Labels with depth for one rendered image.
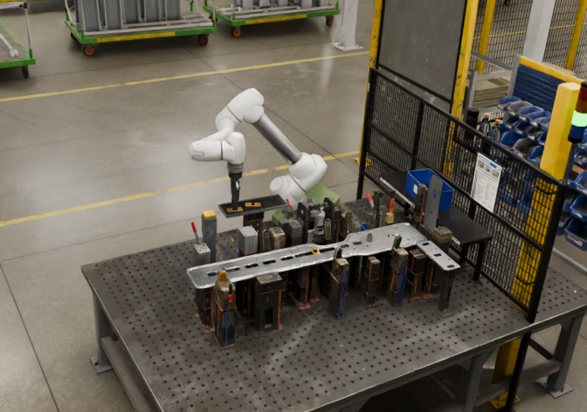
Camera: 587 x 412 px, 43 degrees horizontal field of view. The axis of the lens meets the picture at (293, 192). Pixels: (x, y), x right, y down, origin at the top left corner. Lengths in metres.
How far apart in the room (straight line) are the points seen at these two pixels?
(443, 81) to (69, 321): 3.45
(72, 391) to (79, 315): 0.74
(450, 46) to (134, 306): 3.37
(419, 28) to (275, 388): 3.74
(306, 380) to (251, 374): 0.27
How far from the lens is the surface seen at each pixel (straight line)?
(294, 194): 4.63
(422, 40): 6.45
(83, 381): 4.81
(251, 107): 4.40
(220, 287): 3.66
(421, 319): 4.18
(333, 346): 3.91
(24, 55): 9.68
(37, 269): 5.86
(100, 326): 4.68
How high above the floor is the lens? 3.17
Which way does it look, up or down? 28 degrees down
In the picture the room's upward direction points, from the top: 3 degrees clockwise
